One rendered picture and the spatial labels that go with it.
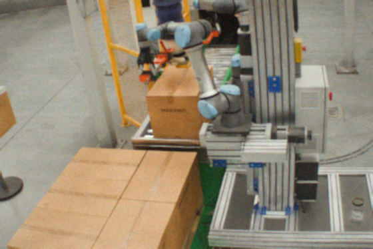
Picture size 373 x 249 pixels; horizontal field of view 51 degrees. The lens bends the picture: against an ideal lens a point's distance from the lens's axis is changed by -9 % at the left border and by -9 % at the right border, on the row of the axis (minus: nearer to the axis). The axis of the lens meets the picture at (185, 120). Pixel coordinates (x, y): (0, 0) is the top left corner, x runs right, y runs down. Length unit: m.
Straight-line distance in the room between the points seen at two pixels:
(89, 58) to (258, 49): 2.03
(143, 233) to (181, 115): 1.06
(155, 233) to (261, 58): 1.21
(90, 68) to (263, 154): 2.21
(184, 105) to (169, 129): 0.26
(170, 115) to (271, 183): 0.94
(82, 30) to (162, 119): 1.25
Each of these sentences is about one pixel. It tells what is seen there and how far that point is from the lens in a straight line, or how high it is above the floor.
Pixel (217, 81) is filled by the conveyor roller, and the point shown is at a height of 0.55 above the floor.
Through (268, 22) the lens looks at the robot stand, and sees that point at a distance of 2.41.
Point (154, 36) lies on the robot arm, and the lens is 2.60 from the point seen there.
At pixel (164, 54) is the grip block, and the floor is 1.26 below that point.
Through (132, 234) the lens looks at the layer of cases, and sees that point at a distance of 2.59.
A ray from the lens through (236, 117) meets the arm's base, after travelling 2.46.
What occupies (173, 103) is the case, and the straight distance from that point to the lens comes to 3.19.
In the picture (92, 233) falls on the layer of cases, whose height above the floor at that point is 0.54.
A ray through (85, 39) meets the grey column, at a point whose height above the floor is 1.24.
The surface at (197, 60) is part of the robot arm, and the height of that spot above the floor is 1.47.
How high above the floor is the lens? 2.28
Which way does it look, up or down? 28 degrees down
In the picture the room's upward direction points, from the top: 8 degrees counter-clockwise
